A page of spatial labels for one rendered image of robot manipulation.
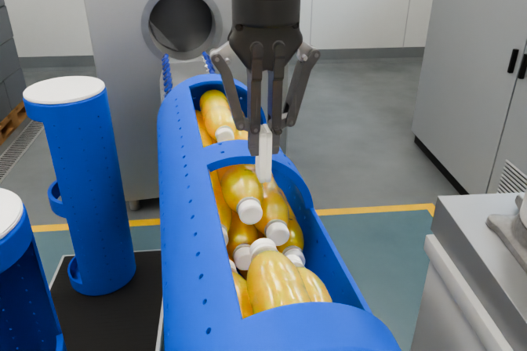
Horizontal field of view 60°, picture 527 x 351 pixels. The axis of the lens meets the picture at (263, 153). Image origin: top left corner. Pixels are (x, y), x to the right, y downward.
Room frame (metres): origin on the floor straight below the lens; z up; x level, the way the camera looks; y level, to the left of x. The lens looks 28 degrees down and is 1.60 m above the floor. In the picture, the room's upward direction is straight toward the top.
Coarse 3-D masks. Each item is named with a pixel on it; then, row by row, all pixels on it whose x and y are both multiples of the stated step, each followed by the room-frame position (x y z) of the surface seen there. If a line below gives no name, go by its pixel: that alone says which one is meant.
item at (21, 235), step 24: (24, 216) 0.81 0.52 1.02; (0, 240) 0.73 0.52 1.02; (24, 240) 0.78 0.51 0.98; (0, 264) 0.71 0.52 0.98; (24, 264) 0.90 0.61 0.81; (0, 288) 0.90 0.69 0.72; (24, 288) 0.91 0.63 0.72; (48, 288) 0.85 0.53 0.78; (0, 312) 0.89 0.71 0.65; (24, 312) 0.91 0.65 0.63; (48, 312) 0.88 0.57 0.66; (0, 336) 0.88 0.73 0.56; (24, 336) 0.91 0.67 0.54; (48, 336) 0.90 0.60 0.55
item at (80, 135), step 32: (96, 96) 1.54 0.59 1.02; (64, 128) 1.45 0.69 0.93; (96, 128) 1.51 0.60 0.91; (64, 160) 1.45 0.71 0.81; (96, 160) 1.49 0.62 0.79; (64, 192) 1.45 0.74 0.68; (96, 192) 1.48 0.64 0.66; (96, 224) 1.46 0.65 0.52; (128, 224) 1.61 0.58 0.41; (96, 256) 1.45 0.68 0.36; (128, 256) 1.55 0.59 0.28; (96, 288) 1.45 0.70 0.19
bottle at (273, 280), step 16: (256, 256) 0.48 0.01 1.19; (272, 256) 0.47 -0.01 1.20; (256, 272) 0.45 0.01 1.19; (272, 272) 0.44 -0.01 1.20; (288, 272) 0.44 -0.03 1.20; (256, 288) 0.42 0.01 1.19; (272, 288) 0.41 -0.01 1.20; (288, 288) 0.41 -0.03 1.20; (304, 288) 0.42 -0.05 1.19; (256, 304) 0.40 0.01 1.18; (272, 304) 0.39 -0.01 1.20; (288, 304) 0.38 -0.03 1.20
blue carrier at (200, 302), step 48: (192, 96) 1.12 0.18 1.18; (240, 96) 1.15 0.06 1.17; (192, 144) 0.77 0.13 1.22; (240, 144) 0.73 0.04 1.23; (192, 192) 0.61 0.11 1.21; (288, 192) 0.85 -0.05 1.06; (192, 240) 0.50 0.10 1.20; (192, 288) 0.42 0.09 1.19; (336, 288) 0.56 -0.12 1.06; (192, 336) 0.35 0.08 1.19; (240, 336) 0.32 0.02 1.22; (288, 336) 0.31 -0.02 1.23; (336, 336) 0.32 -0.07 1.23; (384, 336) 0.35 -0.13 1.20
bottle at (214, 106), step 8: (208, 96) 1.07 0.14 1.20; (216, 96) 1.06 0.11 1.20; (224, 96) 1.08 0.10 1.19; (200, 104) 1.07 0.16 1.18; (208, 104) 1.02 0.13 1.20; (216, 104) 1.01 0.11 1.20; (224, 104) 1.01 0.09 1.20; (208, 112) 0.98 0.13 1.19; (216, 112) 0.96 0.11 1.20; (224, 112) 0.96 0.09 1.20; (208, 120) 0.95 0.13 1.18; (216, 120) 0.94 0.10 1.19; (224, 120) 0.94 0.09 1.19; (232, 120) 0.95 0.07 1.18; (208, 128) 0.94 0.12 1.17; (216, 128) 0.93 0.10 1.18; (232, 128) 0.94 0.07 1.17
